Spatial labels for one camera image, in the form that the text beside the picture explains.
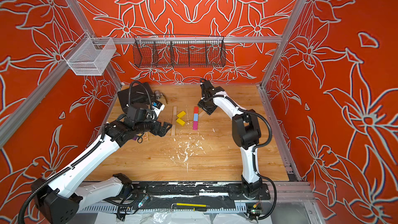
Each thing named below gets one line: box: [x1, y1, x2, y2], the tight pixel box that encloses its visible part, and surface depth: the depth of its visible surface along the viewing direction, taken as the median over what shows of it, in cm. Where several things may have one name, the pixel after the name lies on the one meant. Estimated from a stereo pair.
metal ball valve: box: [153, 89, 169, 105], surface depth 112 cm
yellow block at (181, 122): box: [176, 117, 186, 126], surface depth 100 cm
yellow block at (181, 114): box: [176, 110, 187, 119], surface depth 103 cm
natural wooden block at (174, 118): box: [172, 114, 177, 125], surface depth 102 cm
